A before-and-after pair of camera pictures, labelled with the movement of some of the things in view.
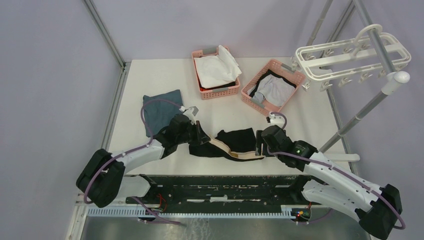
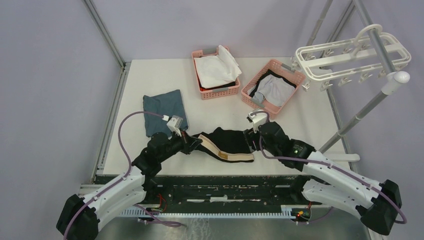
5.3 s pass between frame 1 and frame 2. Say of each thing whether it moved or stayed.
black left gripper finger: moved
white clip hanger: stayed
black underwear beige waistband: stayed
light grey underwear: stayed
